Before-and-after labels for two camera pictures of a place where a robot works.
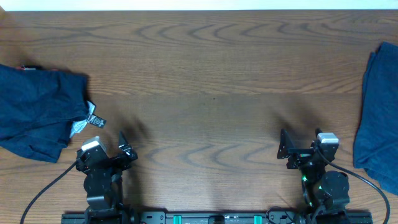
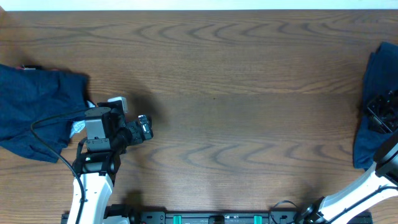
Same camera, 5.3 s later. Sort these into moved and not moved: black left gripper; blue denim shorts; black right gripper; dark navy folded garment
Moved: black left gripper; black right gripper
Not moved: blue denim shorts; dark navy folded garment
